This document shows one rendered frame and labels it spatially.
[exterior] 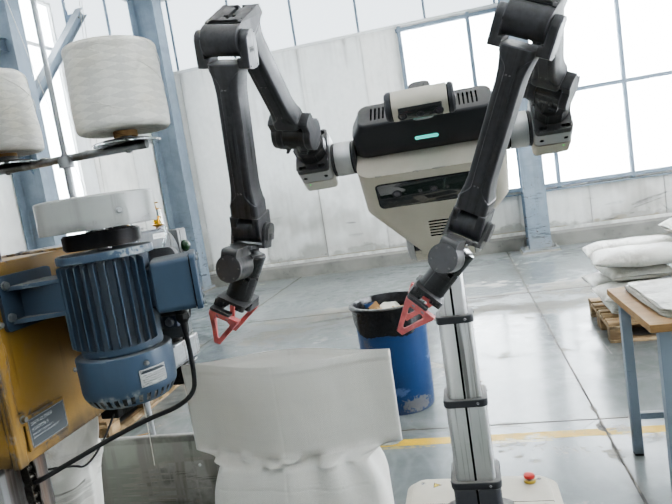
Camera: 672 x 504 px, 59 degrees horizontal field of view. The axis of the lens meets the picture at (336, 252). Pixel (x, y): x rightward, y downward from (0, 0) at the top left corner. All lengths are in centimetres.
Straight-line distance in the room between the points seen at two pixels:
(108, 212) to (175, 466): 110
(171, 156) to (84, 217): 911
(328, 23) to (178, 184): 347
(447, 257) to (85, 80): 70
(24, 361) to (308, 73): 873
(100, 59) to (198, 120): 902
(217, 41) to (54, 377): 65
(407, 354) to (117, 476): 194
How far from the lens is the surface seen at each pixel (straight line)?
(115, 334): 97
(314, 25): 970
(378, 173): 152
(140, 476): 195
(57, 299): 102
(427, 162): 152
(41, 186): 725
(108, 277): 96
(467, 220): 117
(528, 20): 105
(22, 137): 125
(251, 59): 114
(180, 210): 1000
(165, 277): 97
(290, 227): 960
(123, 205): 94
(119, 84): 109
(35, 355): 108
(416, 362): 350
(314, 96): 950
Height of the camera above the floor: 138
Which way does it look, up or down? 6 degrees down
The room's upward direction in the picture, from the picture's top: 9 degrees counter-clockwise
